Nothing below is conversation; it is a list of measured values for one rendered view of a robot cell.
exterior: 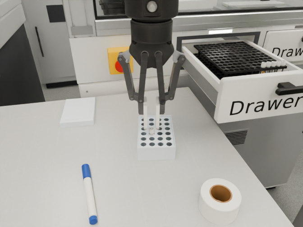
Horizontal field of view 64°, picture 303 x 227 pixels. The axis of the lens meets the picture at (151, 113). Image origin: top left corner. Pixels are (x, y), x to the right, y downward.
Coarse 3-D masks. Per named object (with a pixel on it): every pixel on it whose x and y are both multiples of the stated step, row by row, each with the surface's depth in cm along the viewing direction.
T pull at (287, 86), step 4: (280, 84) 53; (284, 84) 53; (288, 84) 53; (292, 84) 53; (280, 88) 51; (284, 88) 51; (288, 88) 51; (292, 88) 51; (296, 88) 51; (300, 88) 51; (276, 92) 51; (280, 92) 51; (284, 92) 51; (288, 92) 51; (292, 92) 51; (296, 92) 52; (300, 92) 52
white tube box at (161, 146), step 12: (168, 120) 62; (144, 132) 58; (156, 132) 57; (168, 132) 58; (144, 144) 55; (156, 144) 54; (168, 144) 55; (144, 156) 54; (156, 156) 54; (168, 156) 54
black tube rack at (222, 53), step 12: (204, 48) 76; (216, 48) 76; (228, 48) 76; (240, 48) 76; (252, 48) 76; (204, 60) 75; (216, 60) 68; (228, 60) 67; (240, 60) 68; (252, 60) 67; (264, 60) 68; (276, 60) 67; (216, 72) 68; (252, 72) 64
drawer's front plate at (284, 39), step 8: (272, 32) 81; (280, 32) 81; (288, 32) 82; (296, 32) 83; (272, 40) 82; (280, 40) 83; (288, 40) 84; (296, 40) 84; (264, 48) 84; (272, 48) 84; (280, 48) 85; (288, 48) 85; (296, 48) 86; (280, 56) 87; (296, 56) 88
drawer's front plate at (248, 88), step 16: (224, 80) 51; (240, 80) 51; (256, 80) 52; (272, 80) 53; (288, 80) 54; (224, 96) 52; (240, 96) 53; (256, 96) 54; (272, 96) 55; (288, 96) 57; (224, 112) 55; (256, 112) 57; (272, 112) 58; (288, 112) 59
